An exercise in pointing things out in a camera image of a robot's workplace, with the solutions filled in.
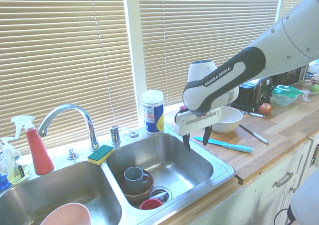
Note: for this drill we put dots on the white sink hole cover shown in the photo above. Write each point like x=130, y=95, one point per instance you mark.
x=132, y=134

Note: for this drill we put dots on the brown wooden bowl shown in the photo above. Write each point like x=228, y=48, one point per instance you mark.
x=139, y=193

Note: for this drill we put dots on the clear plastic tray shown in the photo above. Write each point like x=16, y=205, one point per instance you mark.
x=305, y=95

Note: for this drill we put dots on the stainless steel double sink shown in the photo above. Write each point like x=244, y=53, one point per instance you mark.
x=174, y=160

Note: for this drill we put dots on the wide beige window blind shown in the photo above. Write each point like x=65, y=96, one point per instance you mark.
x=62, y=48

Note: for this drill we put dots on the green yellow sponge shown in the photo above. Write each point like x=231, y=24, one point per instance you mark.
x=99, y=155

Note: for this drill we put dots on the chrome kitchen faucet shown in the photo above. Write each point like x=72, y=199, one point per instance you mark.
x=84, y=115

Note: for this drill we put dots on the clear pump soap bottle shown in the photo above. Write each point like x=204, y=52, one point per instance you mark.
x=6, y=157

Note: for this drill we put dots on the yellow liquid soap bottle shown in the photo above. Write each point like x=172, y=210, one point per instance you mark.
x=18, y=174

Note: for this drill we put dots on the turquoise serrated knife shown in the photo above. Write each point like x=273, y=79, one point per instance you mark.
x=236, y=147

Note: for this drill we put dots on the green apple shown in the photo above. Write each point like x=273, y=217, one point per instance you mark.
x=315, y=88

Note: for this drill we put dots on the grey white robot base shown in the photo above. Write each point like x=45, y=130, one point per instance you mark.
x=306, y=200

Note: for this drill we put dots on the green lid food container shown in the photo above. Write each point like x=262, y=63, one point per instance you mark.
x=284, y=94

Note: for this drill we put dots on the silver utensil in strainer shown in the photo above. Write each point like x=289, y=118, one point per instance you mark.
x=160, y=194

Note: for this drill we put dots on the white blue wipes canister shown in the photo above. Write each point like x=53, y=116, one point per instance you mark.
x=152, y=110

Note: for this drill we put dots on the white kitchen cabinet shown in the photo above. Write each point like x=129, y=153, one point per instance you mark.
x=269, y=197

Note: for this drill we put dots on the white ceramic bowl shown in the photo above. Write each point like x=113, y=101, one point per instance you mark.
x=229, y=123

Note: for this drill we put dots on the grey ceramic mug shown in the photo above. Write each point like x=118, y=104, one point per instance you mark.
x=133, y=179

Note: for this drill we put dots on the metal drain strainer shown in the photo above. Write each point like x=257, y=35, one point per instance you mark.
x=167, y=192

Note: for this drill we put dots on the red cup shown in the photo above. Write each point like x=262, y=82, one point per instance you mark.
x=150, y=205

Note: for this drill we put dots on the chrome side sprayer knob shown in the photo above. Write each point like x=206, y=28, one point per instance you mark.
x=72, y=154

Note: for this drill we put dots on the red spray bottle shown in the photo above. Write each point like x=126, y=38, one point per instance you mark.
x=40, y=155

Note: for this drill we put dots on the black silver toaster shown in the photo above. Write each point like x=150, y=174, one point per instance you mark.
x=254, y=93

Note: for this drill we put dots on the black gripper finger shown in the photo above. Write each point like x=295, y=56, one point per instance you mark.
x=207, y=135
x=187, y=141

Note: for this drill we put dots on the medium beige window blind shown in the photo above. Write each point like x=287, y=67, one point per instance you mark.
x=199, y=23

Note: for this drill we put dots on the pink plastic bowl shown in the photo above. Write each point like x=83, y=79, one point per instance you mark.
x=67, y=215

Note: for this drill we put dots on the chrome soap dispenser pump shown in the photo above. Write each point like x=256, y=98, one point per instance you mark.
x=115, y=135

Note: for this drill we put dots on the red apple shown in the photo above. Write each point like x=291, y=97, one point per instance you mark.
x=265, y=108

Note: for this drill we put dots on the dark microwave oven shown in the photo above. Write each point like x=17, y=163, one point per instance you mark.
x=291, y=75

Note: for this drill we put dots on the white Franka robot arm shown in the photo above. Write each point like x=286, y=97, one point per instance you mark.
x=224, y=80

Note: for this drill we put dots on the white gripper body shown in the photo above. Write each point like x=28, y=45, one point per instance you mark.
x=197, y=123

